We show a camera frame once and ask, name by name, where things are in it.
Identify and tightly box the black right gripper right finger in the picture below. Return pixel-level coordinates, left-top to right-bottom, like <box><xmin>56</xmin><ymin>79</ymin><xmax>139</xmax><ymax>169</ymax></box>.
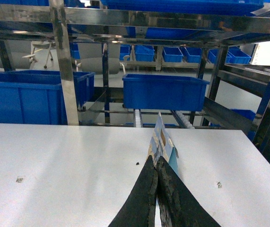
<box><xmin>156</xmin><ymin>157</ymin><xmax>220</xmax><ymax>227</ymax></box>

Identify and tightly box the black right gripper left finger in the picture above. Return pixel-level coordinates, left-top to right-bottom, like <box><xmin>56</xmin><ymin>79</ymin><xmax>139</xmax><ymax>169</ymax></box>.
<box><xmin>109</xmin><ymin>156</ymin><xmax>158</xmax><ymax>227</ymax></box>

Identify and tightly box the flower print gift bag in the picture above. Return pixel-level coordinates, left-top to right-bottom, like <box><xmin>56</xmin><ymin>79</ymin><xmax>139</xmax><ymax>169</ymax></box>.
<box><xmin>148</xmin><ymin>112</ymin><xmax>179</xmax><ymax>175</ymax></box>

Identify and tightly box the blue bin on rollers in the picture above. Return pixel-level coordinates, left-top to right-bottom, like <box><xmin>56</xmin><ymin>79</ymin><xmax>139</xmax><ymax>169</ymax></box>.
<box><xmin>122</xmin><ymin>74</ymin><xmax>209</xmax><ymax>112</ymax></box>

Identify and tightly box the grey office chair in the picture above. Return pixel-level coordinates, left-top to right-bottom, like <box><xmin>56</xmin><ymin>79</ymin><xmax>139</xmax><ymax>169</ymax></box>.
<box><xmin>78</xmin><ymin>43</ymin><xmax>121</xmax><ymax>74</ymax></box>

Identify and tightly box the blue bin behind table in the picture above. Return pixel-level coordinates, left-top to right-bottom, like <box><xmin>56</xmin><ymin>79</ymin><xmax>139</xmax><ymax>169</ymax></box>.
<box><xmin>0</xmin><ymin>70</ymin><xmax>95</xmax><ymax>125</ymax></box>

